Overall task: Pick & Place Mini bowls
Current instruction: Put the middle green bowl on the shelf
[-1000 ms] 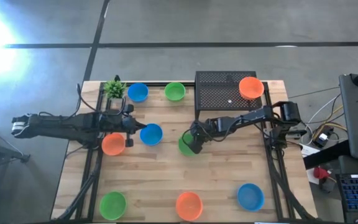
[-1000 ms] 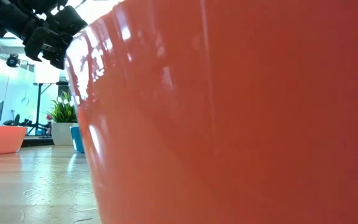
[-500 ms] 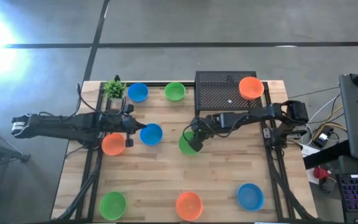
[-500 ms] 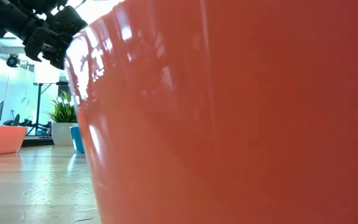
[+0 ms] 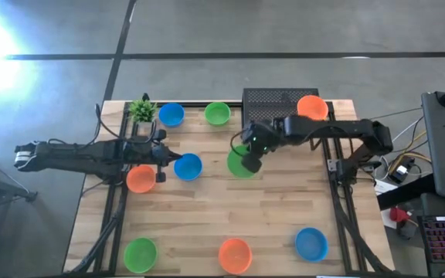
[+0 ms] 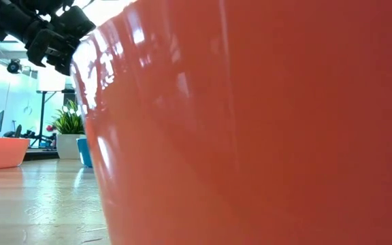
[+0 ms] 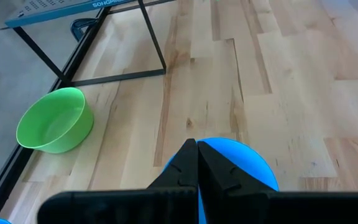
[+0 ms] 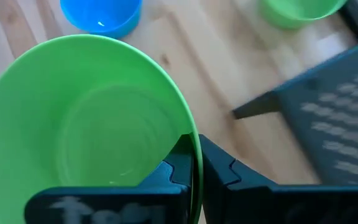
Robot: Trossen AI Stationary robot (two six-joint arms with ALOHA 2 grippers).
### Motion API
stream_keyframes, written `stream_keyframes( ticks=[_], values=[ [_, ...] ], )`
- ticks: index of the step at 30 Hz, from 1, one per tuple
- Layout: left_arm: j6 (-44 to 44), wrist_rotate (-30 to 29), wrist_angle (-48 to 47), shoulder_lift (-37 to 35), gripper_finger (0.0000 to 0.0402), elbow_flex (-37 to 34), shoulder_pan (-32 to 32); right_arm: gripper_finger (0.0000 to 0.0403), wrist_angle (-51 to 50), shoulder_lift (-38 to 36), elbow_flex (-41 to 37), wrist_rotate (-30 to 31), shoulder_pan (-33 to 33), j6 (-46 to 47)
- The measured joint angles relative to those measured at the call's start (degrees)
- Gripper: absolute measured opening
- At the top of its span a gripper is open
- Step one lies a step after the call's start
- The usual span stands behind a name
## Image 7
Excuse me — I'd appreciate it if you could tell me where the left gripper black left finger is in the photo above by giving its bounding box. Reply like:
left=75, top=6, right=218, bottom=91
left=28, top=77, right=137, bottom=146
left=37, top=138, right=200, bottom=224

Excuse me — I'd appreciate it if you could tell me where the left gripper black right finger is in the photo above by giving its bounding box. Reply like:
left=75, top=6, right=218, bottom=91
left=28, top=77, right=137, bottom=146
left=197, top=140, right=358, bottom=224

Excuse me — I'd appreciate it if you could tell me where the green plastic mini bowl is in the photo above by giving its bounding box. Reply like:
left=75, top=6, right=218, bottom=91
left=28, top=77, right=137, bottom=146
left=16, top=86, right=95, bottom=154

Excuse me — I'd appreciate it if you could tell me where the black perforated metal shelf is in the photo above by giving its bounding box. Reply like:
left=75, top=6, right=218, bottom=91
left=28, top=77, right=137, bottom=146
left=4, top=0, right=167, bottom=87

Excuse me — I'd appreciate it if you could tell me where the black aluminium table frame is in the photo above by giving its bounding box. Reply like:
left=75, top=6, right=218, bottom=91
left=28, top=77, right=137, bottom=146
left=0, top=0, right=177, bottom=220

